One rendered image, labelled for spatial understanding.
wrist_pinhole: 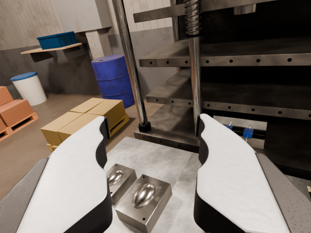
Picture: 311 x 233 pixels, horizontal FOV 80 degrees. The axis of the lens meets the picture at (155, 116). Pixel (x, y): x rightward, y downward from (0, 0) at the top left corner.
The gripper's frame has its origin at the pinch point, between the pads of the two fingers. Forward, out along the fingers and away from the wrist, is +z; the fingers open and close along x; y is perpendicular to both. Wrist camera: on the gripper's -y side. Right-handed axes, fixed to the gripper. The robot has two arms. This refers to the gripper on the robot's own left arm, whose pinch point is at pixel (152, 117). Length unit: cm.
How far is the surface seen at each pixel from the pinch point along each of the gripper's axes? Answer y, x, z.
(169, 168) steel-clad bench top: 65, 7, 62
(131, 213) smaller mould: 60, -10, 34
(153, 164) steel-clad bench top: 66, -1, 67
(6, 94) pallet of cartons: 125, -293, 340
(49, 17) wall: -6, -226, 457
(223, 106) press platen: 39, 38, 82
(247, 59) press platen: 12, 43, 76
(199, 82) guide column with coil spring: 26, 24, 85
